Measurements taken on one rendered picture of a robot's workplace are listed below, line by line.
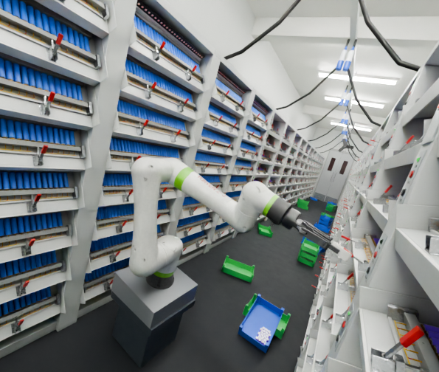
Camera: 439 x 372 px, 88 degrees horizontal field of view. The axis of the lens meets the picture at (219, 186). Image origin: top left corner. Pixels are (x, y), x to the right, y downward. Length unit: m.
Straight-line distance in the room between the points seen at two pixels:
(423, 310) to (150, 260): 0.88
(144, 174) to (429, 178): 0.85
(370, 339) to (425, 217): 0.26
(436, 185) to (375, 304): 0.28
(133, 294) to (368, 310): 0.96
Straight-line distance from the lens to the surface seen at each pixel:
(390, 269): 0.64
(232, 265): 2.47
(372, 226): 1.33
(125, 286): 1.30
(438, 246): 0.44
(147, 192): 0.98
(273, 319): 1.90
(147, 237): 1.03
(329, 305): 1.46
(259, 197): 0.86
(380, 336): 0.59
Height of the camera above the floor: 1.16
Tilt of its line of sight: 11 degrees down
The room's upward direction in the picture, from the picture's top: 16 degrees clockwise
